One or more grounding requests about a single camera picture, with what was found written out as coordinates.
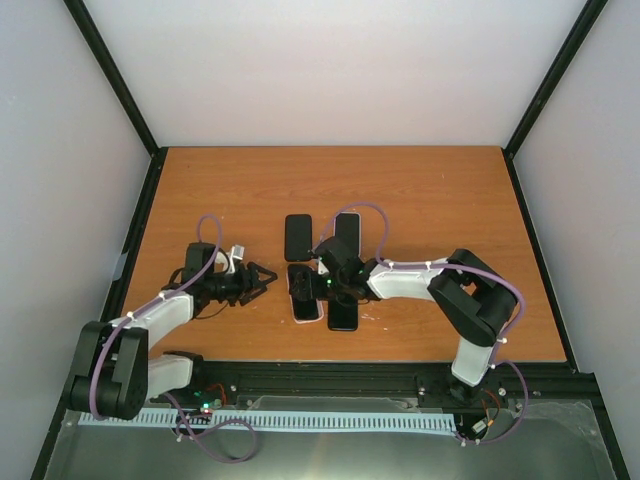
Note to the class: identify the white phone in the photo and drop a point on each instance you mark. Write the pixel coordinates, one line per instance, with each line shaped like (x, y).
(352, 227)

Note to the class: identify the controller board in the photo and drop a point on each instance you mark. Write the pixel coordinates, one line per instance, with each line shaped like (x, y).
(211, 397)
(492, 423)

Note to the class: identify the right controller board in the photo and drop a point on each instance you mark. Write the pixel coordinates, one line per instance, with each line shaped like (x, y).
(492, 423)

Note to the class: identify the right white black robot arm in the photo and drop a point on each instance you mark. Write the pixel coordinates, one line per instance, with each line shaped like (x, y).
(480, 305)

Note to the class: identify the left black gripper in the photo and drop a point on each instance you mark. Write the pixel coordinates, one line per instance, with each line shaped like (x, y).
(246, 284)

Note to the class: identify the black aluminium frame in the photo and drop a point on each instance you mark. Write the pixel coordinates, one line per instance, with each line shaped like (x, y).
(547, 380)

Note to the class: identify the left controller board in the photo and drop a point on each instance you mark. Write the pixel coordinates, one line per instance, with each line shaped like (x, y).
(211, 397)

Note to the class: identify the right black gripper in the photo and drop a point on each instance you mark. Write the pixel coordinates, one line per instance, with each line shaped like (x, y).
(303, 280)

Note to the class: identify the dark green phone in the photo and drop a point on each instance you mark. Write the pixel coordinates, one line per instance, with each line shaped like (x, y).
(298, 237)

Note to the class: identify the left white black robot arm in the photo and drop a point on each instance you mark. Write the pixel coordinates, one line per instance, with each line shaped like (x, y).
(112, 374)

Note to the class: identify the light blue cable duct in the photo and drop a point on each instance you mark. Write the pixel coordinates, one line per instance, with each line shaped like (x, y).
(286, 421)

